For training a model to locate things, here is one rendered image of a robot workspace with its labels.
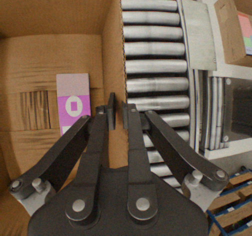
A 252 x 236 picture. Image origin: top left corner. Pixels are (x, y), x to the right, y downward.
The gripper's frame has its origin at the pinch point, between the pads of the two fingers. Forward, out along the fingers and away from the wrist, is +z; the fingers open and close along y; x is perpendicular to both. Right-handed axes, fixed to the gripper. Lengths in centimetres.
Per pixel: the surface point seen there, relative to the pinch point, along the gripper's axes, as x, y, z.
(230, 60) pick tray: 7.2, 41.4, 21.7
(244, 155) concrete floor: -111, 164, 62
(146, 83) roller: -1.3, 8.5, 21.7
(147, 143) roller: -20.5, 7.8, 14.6
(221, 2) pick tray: 30, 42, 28
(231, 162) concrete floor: -115, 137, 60
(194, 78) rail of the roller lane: -0.4, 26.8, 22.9
